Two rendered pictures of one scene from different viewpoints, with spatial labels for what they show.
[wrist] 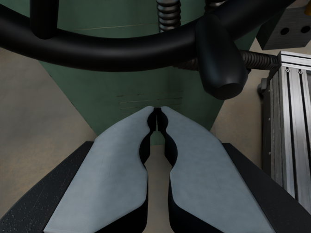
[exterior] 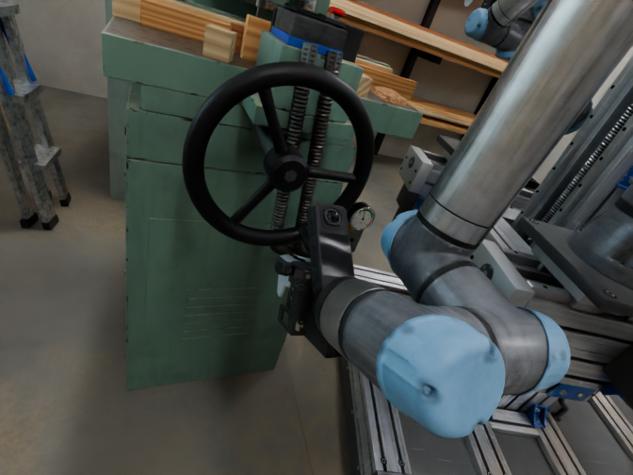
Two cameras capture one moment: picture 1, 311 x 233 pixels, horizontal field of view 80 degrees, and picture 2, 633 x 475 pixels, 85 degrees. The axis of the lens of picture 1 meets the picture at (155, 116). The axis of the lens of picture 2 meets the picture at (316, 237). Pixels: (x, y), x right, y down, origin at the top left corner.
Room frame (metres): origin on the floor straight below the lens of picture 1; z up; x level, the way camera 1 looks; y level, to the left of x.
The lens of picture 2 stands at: (-0.32, 0.21, 1.01)
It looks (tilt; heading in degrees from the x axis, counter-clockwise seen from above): 32 degrees down; 327
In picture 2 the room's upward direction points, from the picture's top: 20 degrees clockwise
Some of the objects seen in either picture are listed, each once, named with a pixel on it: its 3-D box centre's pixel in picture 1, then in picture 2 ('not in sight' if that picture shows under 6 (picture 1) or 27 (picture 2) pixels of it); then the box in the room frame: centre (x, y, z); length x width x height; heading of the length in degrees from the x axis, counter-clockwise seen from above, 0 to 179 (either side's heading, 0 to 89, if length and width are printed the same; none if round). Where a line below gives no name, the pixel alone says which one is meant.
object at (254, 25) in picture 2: not in sight; (300, 53); (0.39, -0.07, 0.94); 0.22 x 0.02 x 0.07; 89
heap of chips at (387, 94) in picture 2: not in sight; (389, 93); (0.37, -0.29, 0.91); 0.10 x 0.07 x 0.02; 179
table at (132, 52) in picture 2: not in sight; (284, 89); (0.36, -0.04, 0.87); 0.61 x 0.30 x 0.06; 89
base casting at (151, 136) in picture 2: not in sight; (231, 105); (0.59, 0.00, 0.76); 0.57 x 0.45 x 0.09; 179
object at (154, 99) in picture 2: not in sight; (250, 102); (0.41, 0.01, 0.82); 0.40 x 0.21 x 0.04; 89
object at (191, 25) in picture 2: not in sight; (301, 57); (0.46, -0.10, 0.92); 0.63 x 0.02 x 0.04; 89
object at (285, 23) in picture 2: not in sight; (320, 30); (0.27, -0.04, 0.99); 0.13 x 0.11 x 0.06; 89
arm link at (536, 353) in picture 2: not in sight; (485, 335); (-0.20, -0.09, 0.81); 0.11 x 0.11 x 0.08; 85
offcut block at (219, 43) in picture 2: not in sight; (219, 43); (0.33, 0.09, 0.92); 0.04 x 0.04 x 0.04; 68
